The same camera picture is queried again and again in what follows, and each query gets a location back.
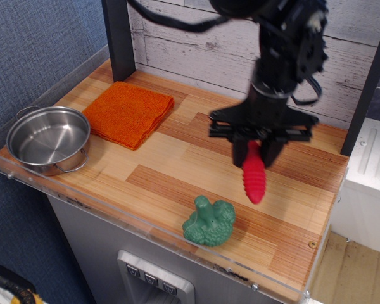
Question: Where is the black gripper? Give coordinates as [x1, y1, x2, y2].
[209, 87, 319, 167]

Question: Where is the red handled metal spoon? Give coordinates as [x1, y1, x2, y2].
[242, 141, 266, 204]

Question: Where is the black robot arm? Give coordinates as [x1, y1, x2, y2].
[210, 1, 328, 167]

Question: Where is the stainless steel pot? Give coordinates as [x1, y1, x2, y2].
[6, 106, 91, 176]

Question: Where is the green toy broccoli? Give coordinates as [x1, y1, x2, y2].
[182, 196, 236, 247]

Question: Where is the clear acrylic edge guard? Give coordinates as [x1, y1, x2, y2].
[0, 44, 349, 304]

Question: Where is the white side counter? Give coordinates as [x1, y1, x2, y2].
[330, 118, 380, 252]

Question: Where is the orange folded cloth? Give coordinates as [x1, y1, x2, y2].
[83, 82, 174, 151]

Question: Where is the silver button panel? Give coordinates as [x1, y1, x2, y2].
[117, 250, 196, 303]

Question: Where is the grey toy kitchen cabinet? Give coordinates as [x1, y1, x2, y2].
[49, 197, 276, 303]

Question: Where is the black object bottom left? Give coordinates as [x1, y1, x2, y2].
[0, 265, 37, 303]

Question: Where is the yellow object bottom left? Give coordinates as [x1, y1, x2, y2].
[10, 289, 44, 304]

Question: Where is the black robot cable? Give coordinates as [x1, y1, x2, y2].
[128, 0, 229, 32]

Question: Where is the right dark upright post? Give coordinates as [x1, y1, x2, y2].
[340, 41, 380, 156]

